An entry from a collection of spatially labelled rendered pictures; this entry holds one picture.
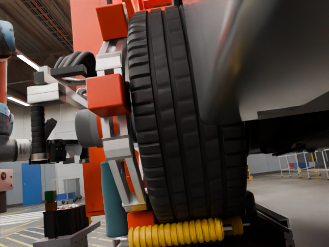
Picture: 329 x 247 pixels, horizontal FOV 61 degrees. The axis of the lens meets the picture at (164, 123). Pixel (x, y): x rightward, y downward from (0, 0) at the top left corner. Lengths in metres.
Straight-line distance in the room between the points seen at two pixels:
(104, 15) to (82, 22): 0.77
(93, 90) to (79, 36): 0.98
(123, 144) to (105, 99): 0.12
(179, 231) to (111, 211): 0.33
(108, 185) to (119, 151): 0.37
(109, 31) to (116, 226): 0.63
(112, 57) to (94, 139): 0.30
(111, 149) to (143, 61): 0.21
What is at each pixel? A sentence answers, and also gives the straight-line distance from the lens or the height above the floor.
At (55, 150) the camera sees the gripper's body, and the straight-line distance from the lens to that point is 1.06.
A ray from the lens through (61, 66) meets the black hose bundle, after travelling 0.82.
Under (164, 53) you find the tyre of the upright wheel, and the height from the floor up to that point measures 0.93.
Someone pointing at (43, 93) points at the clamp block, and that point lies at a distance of 0.83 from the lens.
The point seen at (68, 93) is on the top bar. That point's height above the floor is 0.96.
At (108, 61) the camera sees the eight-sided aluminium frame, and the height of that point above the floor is 0.95.
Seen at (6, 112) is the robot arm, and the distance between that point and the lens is 1.05.
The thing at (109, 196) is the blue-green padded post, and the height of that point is 0.62.
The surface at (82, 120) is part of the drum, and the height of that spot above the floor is 0.87.
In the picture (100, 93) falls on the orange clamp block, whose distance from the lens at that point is 0.59.
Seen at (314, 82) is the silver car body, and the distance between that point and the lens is 0.32.
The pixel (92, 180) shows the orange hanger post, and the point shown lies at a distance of 1.37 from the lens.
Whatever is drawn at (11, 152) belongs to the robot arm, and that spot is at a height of 0.80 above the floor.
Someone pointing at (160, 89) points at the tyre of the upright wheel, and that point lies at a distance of 0.60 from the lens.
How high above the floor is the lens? 0.67
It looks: 10 degrees up
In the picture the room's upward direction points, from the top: 7 degrees counter-clockwise
